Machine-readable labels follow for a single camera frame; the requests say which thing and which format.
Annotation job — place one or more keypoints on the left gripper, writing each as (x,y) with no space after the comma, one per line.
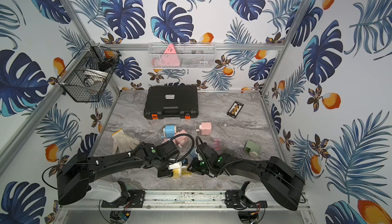
(165,172)

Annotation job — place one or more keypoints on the pink transparent tray back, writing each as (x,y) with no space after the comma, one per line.
(217,144)

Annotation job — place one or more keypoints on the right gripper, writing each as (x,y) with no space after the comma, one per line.
(193,168)

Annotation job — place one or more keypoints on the yellow transparent tray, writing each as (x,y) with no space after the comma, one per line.
(185,172)

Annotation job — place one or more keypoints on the black wire basket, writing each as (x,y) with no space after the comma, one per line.
(93,67)

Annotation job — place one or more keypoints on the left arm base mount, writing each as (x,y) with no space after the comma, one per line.
(129,198)

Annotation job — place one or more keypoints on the black plastic tool case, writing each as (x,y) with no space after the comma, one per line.
(172,102)

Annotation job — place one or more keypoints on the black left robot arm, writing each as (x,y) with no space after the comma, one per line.
(74,179)

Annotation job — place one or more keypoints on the aluminium front rail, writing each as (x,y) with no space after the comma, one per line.
(167,200)

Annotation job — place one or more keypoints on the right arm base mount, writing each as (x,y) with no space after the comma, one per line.
(237,200)

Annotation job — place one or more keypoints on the white wire mesh basket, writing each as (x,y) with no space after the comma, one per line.
(193,55)

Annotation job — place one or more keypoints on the pink pencil sharpener right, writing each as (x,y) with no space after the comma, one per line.
(205,128)

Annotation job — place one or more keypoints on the blue transparent tray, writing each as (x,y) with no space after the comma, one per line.
(193,154)

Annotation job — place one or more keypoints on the yellow pencil sharpener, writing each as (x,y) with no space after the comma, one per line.
(177,173)

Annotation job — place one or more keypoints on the pink triangular object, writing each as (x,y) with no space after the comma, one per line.
(169,58)

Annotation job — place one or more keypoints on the white work glove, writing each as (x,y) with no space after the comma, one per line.
(122,142)

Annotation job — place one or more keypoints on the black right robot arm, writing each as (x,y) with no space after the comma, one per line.
(283,183)

